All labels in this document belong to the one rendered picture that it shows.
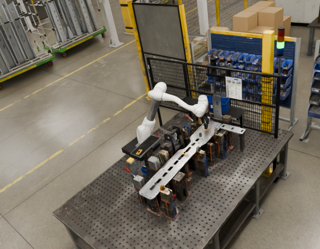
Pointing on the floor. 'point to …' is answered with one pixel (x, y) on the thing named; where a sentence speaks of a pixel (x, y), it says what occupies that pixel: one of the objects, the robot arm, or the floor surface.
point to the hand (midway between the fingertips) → (206, 126)
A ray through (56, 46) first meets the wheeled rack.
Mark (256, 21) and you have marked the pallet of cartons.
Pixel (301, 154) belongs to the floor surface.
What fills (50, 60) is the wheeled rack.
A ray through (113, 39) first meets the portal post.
